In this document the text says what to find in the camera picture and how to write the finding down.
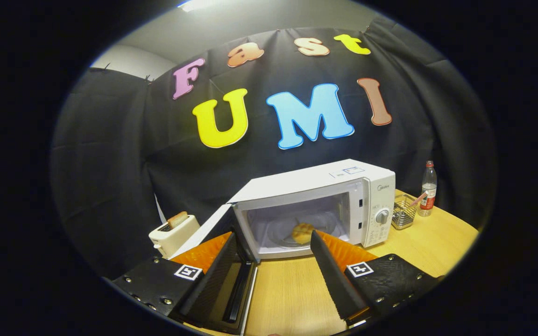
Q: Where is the toast bread slice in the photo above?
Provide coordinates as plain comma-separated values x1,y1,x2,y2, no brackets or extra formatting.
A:
167,211,189,228

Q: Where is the white microwave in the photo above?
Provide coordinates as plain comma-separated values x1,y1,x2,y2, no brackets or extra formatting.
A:
169,159,396,336

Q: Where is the clear plastic water bottle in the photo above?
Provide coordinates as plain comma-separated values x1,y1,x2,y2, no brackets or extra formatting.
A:
418,161,438,217

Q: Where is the glass turntable plate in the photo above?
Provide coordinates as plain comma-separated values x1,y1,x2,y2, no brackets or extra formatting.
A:
267,212,340,248

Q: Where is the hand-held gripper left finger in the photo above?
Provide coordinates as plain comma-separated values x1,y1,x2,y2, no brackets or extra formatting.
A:
110,232,238,325

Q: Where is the metal wire basket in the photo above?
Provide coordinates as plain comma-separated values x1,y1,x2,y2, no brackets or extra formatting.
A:
391,194,420,230

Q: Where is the orange marbled bun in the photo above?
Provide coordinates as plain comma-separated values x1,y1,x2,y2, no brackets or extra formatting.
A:
292,223,315,245

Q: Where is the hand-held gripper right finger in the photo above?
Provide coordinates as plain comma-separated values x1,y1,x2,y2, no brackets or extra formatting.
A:
310,230,445,322

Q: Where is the cream toaster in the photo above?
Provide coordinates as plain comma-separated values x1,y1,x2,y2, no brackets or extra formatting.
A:
148,214,200,259

